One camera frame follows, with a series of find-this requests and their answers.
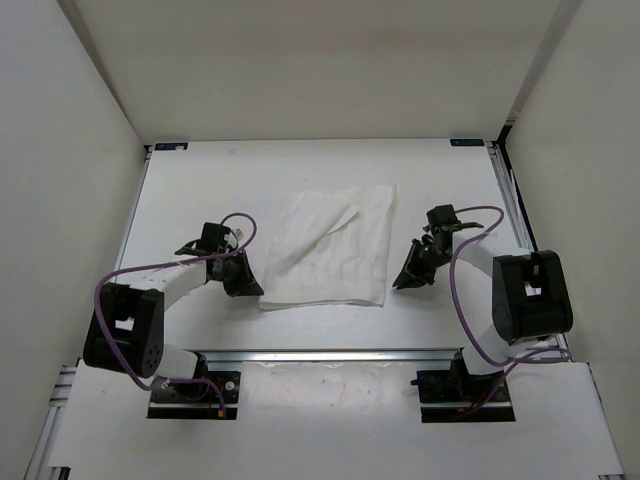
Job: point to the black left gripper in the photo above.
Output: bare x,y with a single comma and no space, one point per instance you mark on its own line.
246,284

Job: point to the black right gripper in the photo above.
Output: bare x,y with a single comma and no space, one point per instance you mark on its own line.
412,275

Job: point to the white pleated skirt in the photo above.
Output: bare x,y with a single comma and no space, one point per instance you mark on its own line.
330,247

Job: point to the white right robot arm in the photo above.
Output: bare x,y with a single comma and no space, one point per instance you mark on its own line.
456,311

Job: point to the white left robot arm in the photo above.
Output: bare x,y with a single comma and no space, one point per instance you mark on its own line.
126,333

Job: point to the blue right corner label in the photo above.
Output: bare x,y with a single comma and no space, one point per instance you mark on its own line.
466,142

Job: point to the blue corner label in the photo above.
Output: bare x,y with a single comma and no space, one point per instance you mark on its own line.
171,146
466,142

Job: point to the white front cover panel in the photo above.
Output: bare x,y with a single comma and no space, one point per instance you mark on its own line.
348,421

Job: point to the blue left corner label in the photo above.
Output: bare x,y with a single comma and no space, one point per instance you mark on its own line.
171,146

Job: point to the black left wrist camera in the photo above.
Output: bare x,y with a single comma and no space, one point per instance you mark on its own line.
214,239

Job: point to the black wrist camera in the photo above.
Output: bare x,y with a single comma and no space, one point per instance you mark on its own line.
443,218
214,239

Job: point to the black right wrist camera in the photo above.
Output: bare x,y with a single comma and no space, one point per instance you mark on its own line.
443,218

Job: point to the aluminium table edge rail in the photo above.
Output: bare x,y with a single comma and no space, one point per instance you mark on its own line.
412,355

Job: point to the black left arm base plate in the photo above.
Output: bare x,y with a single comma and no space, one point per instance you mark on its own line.
172,404

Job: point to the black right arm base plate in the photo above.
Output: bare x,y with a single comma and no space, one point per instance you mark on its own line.
446,397

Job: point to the aluminium right frame rail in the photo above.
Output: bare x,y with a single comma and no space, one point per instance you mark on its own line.
505,175

